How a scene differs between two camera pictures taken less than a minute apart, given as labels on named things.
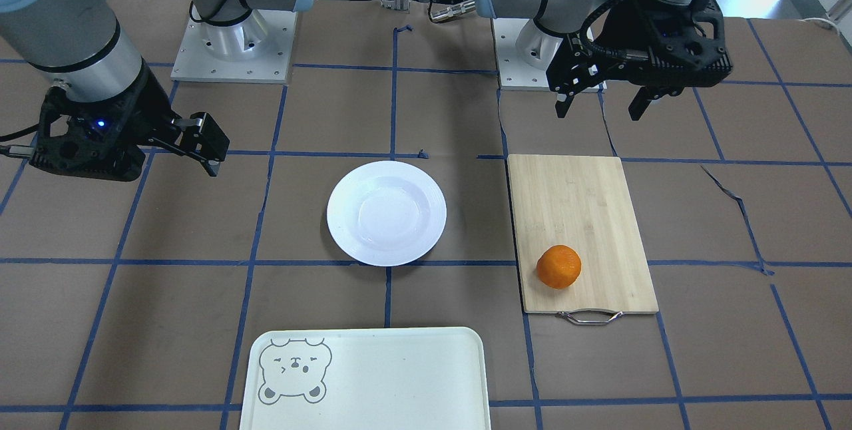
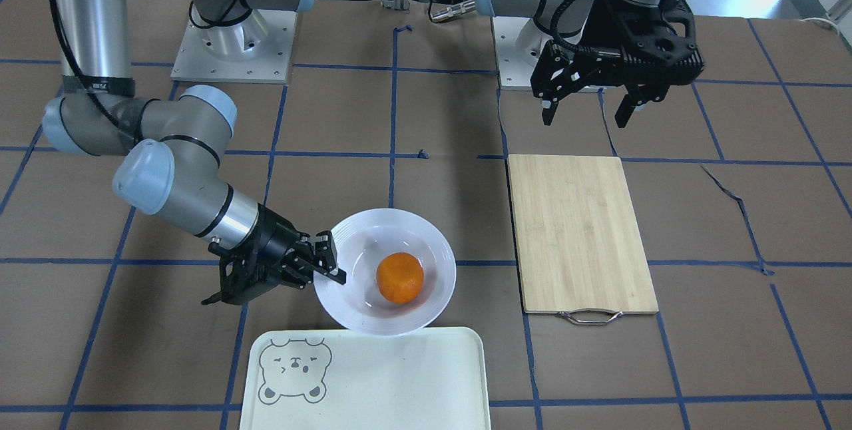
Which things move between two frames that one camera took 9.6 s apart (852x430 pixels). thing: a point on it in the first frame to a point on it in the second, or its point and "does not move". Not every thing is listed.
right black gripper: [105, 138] to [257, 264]
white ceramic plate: [387, 213] to [401, 273]
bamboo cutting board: [582, 202] does not move
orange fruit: [559, 266] to [400, 277]
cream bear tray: [415, 378] does not move
